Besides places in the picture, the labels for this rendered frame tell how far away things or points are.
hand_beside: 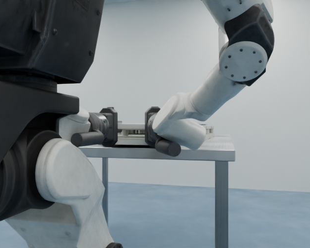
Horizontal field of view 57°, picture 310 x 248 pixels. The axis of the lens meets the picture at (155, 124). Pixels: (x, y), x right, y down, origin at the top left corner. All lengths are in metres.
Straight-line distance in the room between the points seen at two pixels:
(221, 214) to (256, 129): 3.47
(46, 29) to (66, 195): 0.22
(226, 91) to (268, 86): 3.83
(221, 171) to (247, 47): 0.50
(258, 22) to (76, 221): 0.42
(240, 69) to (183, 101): 0.17
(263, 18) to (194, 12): 4.21
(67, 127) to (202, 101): 0.33
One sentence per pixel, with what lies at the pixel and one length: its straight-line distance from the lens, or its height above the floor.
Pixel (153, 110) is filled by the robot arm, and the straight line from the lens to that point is 0.87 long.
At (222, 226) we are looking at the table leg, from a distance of 0.95.
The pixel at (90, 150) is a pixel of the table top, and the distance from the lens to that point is 0.98.
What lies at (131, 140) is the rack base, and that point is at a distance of 0.93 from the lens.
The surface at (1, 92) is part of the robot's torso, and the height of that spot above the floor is 0.95.
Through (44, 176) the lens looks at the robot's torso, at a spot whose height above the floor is 0.85.
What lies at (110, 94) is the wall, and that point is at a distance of 4.74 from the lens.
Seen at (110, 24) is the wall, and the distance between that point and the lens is 4.99.
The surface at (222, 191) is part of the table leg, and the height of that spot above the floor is 0.72.
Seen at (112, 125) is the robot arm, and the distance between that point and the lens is 0.89.
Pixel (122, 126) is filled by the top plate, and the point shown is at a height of 0.91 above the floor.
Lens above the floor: 0.92
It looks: level
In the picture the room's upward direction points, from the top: straight up
